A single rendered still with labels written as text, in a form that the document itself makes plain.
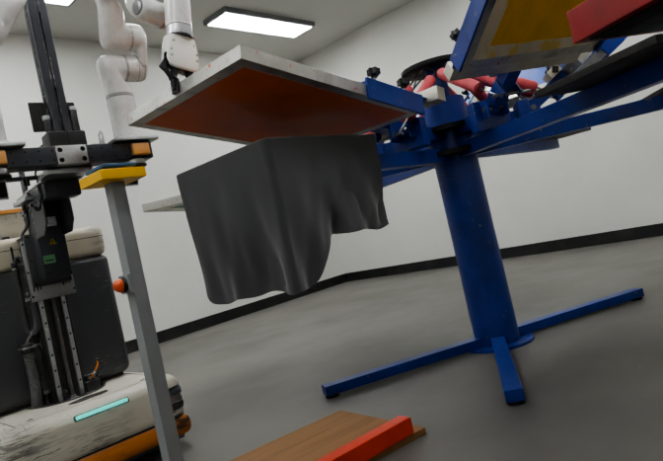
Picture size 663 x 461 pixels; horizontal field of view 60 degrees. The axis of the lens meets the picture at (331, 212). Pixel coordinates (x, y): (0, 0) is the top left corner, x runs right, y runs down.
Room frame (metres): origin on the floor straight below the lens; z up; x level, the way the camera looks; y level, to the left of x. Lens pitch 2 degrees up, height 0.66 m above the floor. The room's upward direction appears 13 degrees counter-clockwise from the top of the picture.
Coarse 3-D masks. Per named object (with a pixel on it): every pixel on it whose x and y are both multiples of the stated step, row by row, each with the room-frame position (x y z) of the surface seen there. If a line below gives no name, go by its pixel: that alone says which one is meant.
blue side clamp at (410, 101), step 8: (368, 80) 1.78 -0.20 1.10; (376, 80) 1.81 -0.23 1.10; (368, 88) 1.77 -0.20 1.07; (376, 88) 1.80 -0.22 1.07; (384, 88) 1.84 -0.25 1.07; (392, 88) 1.87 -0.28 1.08; (400, 88) 1.90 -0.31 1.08; (368, 96) 1.77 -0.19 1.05; (376, 96) 1.80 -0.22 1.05; (384, 96) 1.83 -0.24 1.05; (392, 96) 1.86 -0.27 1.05; (400, 96) 1.89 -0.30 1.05; (408, 96) 1.93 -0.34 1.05; (416, 96) 1.97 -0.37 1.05; (392, 104) 1.85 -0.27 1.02; (400, 104) 1.89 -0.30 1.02; (408, 104) 1.92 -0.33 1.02; (416, 104) 1.96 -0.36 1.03; (416, 112) 1.95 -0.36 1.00
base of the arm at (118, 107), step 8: (120, 96) 1.99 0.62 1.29; (128, 96) 2.01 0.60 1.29; (112, 104) 1.99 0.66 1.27; (120, 104) 1.99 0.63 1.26; (128, 104) 2.01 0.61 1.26; (112, 112) 1.99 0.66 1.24; (120, 112) 1.99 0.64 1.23; (128, 112) 2.00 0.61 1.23; (112, 120) 2.00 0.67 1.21; (120, 120) 1.99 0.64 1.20; (112, 128) 2.01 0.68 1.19; (120, 128) 1.99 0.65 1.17; (128, 128) 2.00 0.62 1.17; (136, 128) 2.02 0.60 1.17; (120, 136) 1.97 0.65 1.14
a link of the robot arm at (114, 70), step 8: (104, 56) 1.99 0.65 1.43; (112, 56) 2.00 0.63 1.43; (120, 56) 2.02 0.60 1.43; (128, 56) 2.04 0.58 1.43; (96, 64) 2.01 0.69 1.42; (104, 64) 1.98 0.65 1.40; (112, 64) 1.99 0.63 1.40; (120, 64) 2.01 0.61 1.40; (128, 64) 2.03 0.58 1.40; (136, 64) 2.04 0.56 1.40; (104, 72) 1.99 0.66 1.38; (112, 72) 1.99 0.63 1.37; (120, 72) 2.01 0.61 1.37; (128, 72) 2.03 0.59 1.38; (136, 72) 2.05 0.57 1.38; (104, 80) 2.00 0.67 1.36; (112, 80) 1.99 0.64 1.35; (120, 80) 2.00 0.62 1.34; (128, 80) 2.06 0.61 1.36; (136, 80) 2.08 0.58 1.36; (104, 88) 2.01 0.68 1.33; (112, 88) 1.99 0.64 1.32; (120, 88) 2.00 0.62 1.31; (128, 88) 2.02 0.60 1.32; (112, 96) 1.99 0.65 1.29
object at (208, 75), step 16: (240, 48) 1.43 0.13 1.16; (208, 64) 1.52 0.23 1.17; (224, 64) 1.47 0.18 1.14; (240, 64) 1.46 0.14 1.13; (256, 64) 1.47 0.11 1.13; (272, 64) 1.50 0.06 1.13; (288, 64) 1.55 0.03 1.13; (192, 80) 1.57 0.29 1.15; (208, 80) 1.54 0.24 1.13; (304, 80) 1.61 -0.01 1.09; (320, 80) 1.63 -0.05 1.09; (336, 80) 1.69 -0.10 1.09; (352, 80) 1.74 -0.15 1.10; (160, 96) 1.69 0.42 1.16; (176, 96) 1.63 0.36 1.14; (192, 96) 1.63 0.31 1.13; (352, 96) 1.77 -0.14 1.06; (144, 112) 1.75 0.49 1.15; (160, 112) 1.73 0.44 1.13; (160, 128) 1.88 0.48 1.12; (368, 128) 2.12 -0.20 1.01
